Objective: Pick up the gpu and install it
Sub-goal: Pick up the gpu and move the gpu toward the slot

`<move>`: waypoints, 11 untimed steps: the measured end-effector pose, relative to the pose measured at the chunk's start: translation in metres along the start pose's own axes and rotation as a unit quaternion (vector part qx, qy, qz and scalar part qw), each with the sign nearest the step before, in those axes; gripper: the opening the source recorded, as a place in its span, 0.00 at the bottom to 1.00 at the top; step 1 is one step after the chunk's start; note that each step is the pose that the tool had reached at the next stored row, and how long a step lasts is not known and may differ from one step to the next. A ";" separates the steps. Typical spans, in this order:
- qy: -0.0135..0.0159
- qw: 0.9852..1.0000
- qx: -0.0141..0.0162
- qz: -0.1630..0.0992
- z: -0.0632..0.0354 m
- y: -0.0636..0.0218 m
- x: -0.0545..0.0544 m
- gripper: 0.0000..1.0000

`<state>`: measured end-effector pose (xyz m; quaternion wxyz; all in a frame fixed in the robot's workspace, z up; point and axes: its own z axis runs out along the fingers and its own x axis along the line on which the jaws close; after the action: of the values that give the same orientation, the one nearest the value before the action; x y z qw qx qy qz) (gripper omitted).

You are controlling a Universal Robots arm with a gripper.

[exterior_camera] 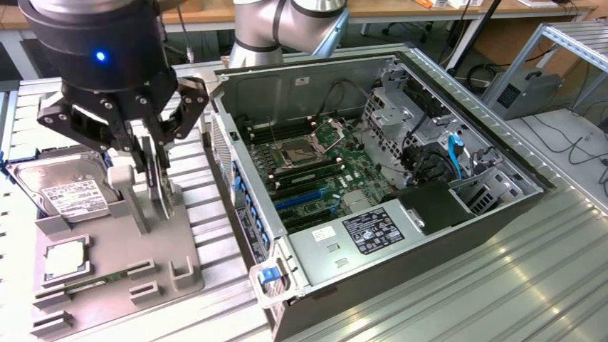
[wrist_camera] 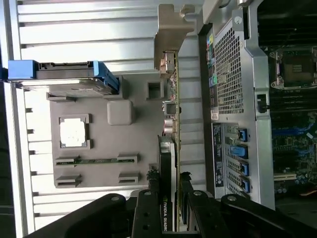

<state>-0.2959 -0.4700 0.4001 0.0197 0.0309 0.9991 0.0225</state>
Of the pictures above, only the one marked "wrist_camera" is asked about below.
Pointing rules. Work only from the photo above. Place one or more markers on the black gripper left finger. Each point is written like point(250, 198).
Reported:
point(146, 213)

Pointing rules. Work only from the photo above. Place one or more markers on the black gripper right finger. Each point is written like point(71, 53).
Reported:
point(198, 215)

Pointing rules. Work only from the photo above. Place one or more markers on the green RAM stick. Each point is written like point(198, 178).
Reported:
point(99, 161)

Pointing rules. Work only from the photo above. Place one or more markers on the grey plastic parts rack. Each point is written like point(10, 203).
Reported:
point(104, 143)

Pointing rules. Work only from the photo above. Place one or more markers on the silver CPU chip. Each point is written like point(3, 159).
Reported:
point(73, 132)

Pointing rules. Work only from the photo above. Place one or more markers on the green motherboard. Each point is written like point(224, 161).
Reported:
point(292, 148)

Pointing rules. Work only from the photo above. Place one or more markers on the silver hard disk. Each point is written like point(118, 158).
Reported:
point(64, 85)

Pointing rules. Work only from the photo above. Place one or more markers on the open grey PC case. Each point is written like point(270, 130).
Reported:
point(260, 62)

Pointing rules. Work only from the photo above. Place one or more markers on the CPU socket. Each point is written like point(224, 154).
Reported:
point(297, 72)

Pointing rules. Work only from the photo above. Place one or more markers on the blue disk caddy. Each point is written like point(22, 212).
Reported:
point(21, 70)

